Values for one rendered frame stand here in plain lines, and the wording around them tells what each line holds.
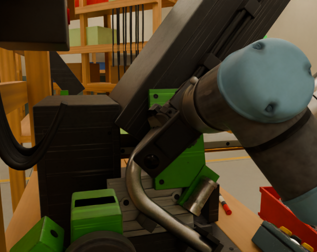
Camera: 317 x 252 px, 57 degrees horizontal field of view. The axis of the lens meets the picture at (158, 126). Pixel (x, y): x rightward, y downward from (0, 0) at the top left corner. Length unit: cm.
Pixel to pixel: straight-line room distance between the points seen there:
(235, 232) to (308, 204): 52
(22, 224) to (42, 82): 63
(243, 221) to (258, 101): 66
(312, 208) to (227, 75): 15
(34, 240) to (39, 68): 108
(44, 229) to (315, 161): 27
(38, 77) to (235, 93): 114
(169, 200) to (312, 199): 37
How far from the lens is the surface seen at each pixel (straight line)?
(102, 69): 895
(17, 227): 95
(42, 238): 32
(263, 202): 109
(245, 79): 25
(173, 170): 61
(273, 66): 27
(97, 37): 373
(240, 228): 85
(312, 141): 30
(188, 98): 36
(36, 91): 135
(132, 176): 56
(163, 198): 63
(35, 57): 135
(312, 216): 34
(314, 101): 43
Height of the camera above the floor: 130
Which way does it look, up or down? 10 degrees down
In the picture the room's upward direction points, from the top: straight up
